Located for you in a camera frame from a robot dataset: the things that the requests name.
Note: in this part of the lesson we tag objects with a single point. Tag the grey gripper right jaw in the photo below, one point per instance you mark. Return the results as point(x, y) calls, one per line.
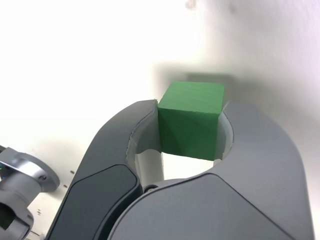
point(250, 175)

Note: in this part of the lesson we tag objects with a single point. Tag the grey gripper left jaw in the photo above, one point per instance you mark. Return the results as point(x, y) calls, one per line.
point(105, 155)

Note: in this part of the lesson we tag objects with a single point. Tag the green cube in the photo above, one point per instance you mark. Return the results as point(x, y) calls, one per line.
point(190, 120)

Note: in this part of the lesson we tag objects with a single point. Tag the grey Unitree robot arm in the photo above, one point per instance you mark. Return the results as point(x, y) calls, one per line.
point(22, 180)

